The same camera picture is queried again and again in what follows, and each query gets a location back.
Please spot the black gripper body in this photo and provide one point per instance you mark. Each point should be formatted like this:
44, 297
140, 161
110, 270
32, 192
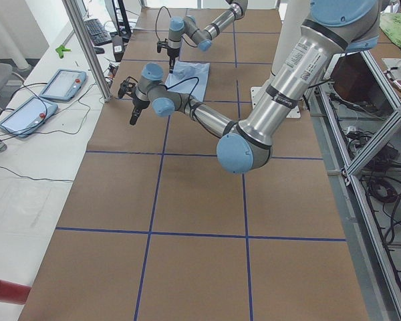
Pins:
138, 105
171, 55

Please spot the light blue t-shirt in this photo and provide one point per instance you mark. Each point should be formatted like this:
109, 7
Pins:
189, 78

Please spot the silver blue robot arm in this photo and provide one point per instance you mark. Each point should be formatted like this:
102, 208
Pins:
330, 28
201, 37

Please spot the black keyboard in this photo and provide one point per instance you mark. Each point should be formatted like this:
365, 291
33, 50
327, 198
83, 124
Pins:
97, 33

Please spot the upper teach pendant tablet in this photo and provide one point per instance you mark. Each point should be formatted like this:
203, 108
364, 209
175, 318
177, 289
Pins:
64, 85

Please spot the teach pendant tablet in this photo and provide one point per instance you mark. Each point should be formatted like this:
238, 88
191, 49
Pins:
64, 85
28, 117

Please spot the green plastic clamp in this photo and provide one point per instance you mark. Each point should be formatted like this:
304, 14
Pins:
60, 50

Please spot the lower teach pendant tablet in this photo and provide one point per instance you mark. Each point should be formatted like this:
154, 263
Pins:
28, 117

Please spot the red fire extinguisher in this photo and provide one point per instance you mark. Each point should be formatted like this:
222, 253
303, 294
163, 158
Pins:
13, 293

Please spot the green patterned cloth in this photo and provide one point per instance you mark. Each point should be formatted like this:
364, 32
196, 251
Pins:
390, 24

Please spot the aluminium frame post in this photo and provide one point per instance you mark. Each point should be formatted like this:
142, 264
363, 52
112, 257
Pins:
81, 33

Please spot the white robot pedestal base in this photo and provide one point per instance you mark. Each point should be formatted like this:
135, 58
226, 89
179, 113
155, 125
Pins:
295, 14

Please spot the aluminium frame rack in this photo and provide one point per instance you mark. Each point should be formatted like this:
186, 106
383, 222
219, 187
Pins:
358, 120

